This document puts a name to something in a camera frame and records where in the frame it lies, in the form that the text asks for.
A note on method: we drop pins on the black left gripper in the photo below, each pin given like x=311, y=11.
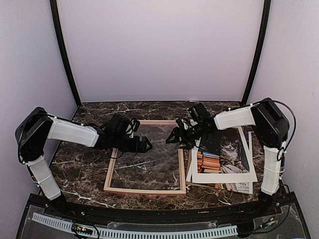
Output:
x=135, y=149

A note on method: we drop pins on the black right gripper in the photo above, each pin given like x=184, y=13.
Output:
x=177, y=131

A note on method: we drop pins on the clear acrylic sheet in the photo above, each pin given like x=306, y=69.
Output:
x=157, y=169

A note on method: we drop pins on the pink wooden picture frame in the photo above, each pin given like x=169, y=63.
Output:
x=117, y=154

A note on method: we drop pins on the white photo mat board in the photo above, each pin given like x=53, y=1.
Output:
x=212, y=178

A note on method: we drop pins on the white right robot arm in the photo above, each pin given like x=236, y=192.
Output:
x=271, y=128

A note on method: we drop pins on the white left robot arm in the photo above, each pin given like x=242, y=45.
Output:
x=40, y=127

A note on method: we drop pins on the cat and books photo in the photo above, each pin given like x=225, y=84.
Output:
x=222, y=152

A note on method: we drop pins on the printed paper insert sheet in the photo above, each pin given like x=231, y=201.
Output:
x=246, y=187

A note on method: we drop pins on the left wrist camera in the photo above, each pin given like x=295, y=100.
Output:
x=123, y=125

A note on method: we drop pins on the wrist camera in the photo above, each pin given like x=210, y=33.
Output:
x=199, y=113
x=123, y=125

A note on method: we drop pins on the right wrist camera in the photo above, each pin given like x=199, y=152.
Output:
x=199, y=113

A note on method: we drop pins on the white slotted cable duct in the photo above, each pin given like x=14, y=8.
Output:
x=131, y=231

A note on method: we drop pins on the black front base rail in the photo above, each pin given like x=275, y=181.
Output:
x=285, y=210

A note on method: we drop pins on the right black corner post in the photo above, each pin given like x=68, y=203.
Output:
x=258, y=51

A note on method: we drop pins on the black corner post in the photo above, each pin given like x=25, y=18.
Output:
x=63, y=51
x=258, y=51

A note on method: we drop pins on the left black corner post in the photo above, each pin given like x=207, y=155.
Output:
x=63, y=51

